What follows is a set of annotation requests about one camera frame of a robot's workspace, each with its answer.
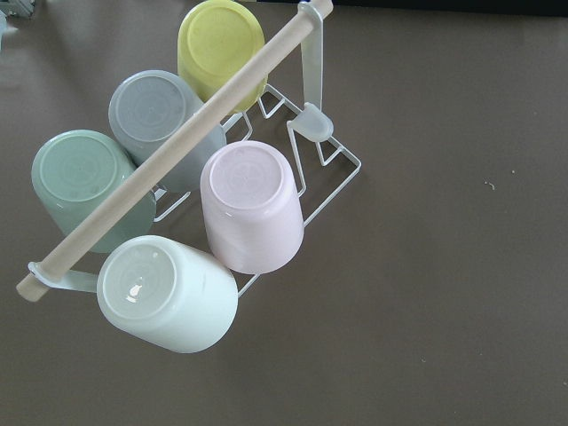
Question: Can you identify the grey plastic cup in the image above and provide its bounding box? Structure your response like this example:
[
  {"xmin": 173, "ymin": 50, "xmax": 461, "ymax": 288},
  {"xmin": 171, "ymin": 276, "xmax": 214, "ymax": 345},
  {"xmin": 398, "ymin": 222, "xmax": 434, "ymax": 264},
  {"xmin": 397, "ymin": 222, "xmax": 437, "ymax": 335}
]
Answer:
[{"xmin": 108, "ymin": 70, "xmax": 226, "ymax": 193}]

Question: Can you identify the pink plastic cup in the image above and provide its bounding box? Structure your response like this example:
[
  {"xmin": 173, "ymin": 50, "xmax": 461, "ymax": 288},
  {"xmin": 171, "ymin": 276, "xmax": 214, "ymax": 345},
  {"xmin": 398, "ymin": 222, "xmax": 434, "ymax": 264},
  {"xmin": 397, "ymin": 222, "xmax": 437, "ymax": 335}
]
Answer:
[{"xmin": 200, "ymin": 140, "xmax": 304, "ymax": 274}]

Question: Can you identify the white wire cup rack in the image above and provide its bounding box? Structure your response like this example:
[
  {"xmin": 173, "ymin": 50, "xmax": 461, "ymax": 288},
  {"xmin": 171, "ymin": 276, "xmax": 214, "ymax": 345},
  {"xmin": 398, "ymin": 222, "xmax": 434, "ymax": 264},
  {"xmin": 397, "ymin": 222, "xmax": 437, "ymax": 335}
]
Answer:
[{"xmin": 39, "ymin": 1, "xmax": 334, "ymax": 281}]

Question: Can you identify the green plastic cup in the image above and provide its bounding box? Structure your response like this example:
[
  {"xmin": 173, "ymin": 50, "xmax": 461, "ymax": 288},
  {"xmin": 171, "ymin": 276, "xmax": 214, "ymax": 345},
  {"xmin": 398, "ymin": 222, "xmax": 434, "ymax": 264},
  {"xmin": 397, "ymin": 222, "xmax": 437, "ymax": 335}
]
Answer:
[{"xmin": 31, "ymin": 130, "xmax": 136, "ymax": 235}]

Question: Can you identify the yellow plastic cup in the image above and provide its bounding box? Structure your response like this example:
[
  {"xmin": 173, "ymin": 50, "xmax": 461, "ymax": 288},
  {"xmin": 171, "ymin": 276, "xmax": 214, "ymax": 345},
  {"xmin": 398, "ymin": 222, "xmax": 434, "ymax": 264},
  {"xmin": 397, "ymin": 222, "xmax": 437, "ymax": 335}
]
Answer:
[{"xmin": 177, "ymin": 0, "xmax": 264, "ymax": 102}]

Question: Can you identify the white plastic cup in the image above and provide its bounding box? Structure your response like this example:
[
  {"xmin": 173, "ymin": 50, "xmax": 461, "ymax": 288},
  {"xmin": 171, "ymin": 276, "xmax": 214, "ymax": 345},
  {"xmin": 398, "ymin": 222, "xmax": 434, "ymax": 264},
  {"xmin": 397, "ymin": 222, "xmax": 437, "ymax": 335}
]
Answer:
[{"xmin": 97, "ymin": 235, "xmax": 238, "ymax": 353}]

